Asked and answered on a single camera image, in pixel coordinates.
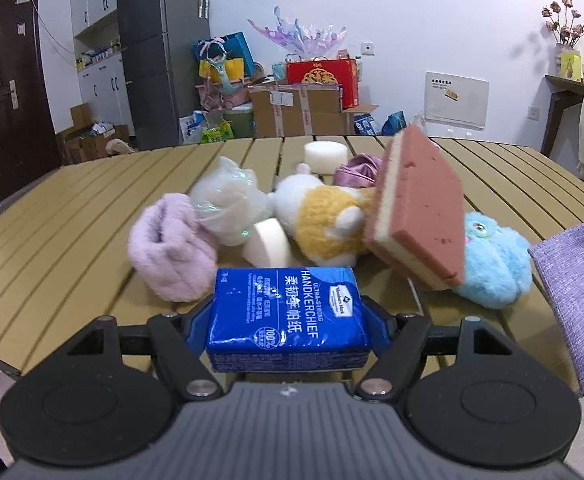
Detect white and yellow plush toy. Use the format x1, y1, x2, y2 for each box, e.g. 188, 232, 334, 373
267, 162, 377, 267

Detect green storage box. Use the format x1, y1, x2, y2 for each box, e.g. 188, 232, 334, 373
223, 102, 255, 139

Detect grey refrigerator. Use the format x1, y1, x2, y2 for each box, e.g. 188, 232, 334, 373
116, 0, 211, 151

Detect iridescent paper decoration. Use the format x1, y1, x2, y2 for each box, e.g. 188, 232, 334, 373
247, 6, 347, 58

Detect blue tissue packet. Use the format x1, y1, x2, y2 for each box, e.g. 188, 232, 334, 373
206, 266, 374, 373

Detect pink satin scrunchie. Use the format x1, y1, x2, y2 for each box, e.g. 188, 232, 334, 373
333, 155, 385, 188

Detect dried flowers in vase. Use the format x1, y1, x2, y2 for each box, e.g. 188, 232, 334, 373
542, 0, 584, 81

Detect dark wooden side table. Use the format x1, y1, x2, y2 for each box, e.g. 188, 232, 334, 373
540, 74, 584, 158

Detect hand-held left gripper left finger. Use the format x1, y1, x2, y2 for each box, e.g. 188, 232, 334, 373
66, 294, 225, 402

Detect brown teddy bear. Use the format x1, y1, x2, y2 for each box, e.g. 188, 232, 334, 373
102, 137, 135, 156

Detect tan slatted folding table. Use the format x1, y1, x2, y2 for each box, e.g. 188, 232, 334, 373
0, 135, 584, 396

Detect white round sponge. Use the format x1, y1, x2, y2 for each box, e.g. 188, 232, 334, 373
304, 141, 349, 176
242, 217, 295, 268

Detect red gift box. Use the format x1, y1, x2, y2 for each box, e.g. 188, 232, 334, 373
286, 57, 360, 109

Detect green snack bag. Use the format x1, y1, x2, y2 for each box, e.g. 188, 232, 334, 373
202, 122, 235, 143

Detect iridescent plastic bag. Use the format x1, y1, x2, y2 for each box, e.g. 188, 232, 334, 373
189, 156, 275, 247

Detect pile of small cardboard boxes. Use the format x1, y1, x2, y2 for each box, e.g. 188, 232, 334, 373
56, 102, 132, 163

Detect large taped cardboard box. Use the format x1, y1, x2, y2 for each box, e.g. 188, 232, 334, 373
249, 82, 353, 138

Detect white cabinet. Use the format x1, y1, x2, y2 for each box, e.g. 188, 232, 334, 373
69, 0, 135, 143

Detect blue plush toy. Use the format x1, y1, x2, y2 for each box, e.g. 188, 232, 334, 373
407, 211, 534, 309

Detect dark brown door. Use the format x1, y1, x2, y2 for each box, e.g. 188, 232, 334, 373
0, 0, 62, 213

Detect pink and cream sponge block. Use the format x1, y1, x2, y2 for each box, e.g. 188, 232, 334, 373
363, 125, 468, 288

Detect purple knit cloth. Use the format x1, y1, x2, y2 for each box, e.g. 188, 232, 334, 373
528, 221, 584, 398

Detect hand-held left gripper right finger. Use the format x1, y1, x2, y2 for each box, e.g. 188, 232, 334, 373
354, 295, 515, 404

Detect blue gift bag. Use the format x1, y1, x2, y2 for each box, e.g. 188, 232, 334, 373
193, 31, 255, 78

